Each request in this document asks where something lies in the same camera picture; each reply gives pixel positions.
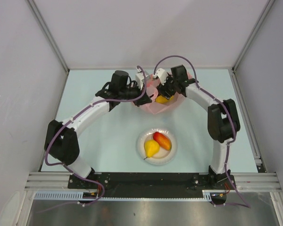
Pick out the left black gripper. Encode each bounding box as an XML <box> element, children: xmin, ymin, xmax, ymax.
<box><xmin>119</xmin><ymin>81</ymin><xmax>152</xmax><ymax>107</ymax></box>

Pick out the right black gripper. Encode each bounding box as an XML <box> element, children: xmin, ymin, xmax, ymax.
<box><xmin>157</xmin><ymin>73</ymin><xmax>179</xmax><ymax>100</ymax></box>

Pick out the yellow fake lemon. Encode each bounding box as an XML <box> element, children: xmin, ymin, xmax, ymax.
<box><xmin>155</xmin><ymin>96</ymin><xmax>170</xmax><ymax>104</ymax></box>

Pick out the pink plastic bag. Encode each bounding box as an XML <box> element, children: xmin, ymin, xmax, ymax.
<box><xmin>133</xmin><ymin>68</ymin><xmax>184</xmax><ymax>115</ymax></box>

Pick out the red orange fake mango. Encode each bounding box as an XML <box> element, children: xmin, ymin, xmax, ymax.
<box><xmin>153</xmin><ymin>132</ymin><xmax>172</xmax><ymax>151</ymax></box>

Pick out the yellow fake pear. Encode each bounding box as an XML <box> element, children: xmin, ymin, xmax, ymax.
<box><xmin>144</xmin><ymin>139</ymin><xmax>160</xmax><ymax>158</ymax></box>

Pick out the white paper plate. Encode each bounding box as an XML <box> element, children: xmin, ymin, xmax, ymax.
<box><xmin>137</xmin><ymin>128</ymin><xmax>177</xmax><ymax>165</ymax></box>

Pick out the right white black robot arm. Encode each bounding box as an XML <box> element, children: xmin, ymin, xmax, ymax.
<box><xmin>153</xmin><ymin>65</ymin><xmax>241</xmax><ymax>189</ymax></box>

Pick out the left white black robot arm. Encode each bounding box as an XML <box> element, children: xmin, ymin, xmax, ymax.
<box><xmin>44</xmin><ymin>66</ymin><xmax>151</xmax><ymax>188</ymax></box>

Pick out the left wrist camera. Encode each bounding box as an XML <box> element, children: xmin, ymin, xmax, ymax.
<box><xmin>135</xmin><ymin>67</ymin><xmax>150</xmax><ymax>90</ymax></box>

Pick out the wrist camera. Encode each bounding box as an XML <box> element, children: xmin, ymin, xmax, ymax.
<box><xmin>153</xmin><ymin>68</ymin><xmax>168</xmax><ymax>85</ymax></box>
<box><xmin>135</xmin><ymin>67</ymin><xmax>150</xmax><ymax>90</ymax></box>

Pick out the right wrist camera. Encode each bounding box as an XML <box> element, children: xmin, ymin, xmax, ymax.
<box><xmin>153</xmin><ymin>68</ymin><xmax>168</xmax><ymax>85</ymax></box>

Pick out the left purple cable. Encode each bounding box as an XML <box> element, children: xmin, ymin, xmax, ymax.
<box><xmin>35</xmin><ymin>65</ymin><xmax>148</xmax><ymax>214</ymax></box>

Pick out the purple cable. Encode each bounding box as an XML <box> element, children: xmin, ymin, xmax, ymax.
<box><xmin>154</xmin><ymin>55</ymin><xmax>250</xmax><ymax>208</ymax></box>
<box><xmin>35</xmin><ymin>65</ymin><xmax>148</xmax><ymax>214</ymax></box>

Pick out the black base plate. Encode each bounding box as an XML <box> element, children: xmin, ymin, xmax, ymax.
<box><xmin>67</xmin><ymin>171</ymin><xmax>237</xmax><ymax>199</ymax></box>

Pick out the white slotted cable duct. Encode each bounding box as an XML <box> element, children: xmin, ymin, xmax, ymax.
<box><xmin>34</xmin><ymin>189</ymin><xmax>214</xmax><ymax>202</ymax></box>

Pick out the aluminium front rail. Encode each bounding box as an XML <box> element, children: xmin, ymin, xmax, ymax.
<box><xmin>25</xmin><ymin>172</ymin><xmax>282</xmax><ymax>192</ymax></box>

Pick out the right aluminium frame post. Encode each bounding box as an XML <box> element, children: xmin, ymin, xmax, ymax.
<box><xmin>232</xmin><ymin>0</ymin><xmax>276</xmax><ymax>73</ymax></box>

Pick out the aluminium frame post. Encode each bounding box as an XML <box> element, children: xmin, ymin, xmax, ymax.
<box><xmin>232</xmin><ymin>0</ymin><xmax>276</xmax><ymax>73</ymax></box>
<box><xmin>25</xmin><ymin>0</ymin><xmax>70</xmax><ymax>75</ymax></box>

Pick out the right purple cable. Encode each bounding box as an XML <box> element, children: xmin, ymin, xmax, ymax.
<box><xmin>154</xmin><ymin>55</ymin><xmax>250</xmax><ymax>208</ymax></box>

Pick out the left aluminium frame post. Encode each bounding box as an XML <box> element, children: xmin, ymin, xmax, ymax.
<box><xmin>25</xmin><ymin>0</ymin><xmax>70</xmax><ymax>75</ymax></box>

